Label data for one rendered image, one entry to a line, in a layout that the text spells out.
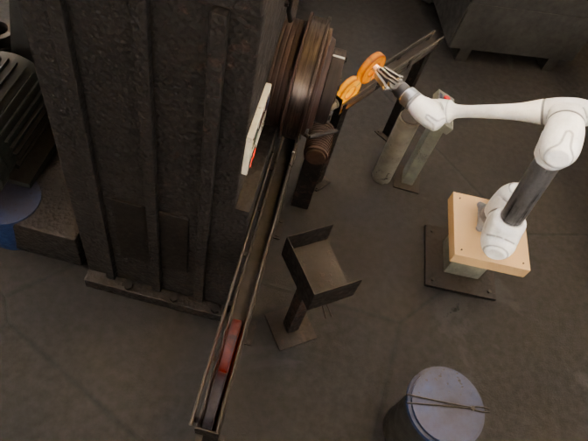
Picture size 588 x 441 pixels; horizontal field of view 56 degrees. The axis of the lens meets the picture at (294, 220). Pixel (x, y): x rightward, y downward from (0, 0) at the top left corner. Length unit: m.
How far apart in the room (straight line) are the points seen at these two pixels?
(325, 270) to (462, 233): 0.85
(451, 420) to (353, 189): 1.50
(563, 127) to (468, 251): 0.83
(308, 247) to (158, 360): 0.89
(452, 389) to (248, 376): 0.90
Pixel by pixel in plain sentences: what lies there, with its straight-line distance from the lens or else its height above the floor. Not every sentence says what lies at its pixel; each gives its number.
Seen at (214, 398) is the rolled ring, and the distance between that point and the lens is 1.81.
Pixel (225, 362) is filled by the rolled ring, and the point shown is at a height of 0.72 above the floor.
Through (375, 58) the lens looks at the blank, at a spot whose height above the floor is 0.98.
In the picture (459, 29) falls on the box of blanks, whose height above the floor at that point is 0.28.
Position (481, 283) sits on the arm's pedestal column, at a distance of 3.21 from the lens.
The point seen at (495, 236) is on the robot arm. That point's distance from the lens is 2.57.
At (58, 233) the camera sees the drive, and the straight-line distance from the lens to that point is 2.70.
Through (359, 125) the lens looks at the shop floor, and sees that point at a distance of 3.63.
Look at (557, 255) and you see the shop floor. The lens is 3.60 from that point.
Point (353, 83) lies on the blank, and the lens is 2.71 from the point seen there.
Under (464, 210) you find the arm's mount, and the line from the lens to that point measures 2.88.
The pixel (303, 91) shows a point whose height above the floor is 1.23.
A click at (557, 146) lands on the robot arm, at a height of 1.22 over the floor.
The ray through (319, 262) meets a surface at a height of 0.60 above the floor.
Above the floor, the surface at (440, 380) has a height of 0.43.
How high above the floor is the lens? 2.49
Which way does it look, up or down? 55 degrees down
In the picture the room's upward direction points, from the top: 18 degrees clockwise
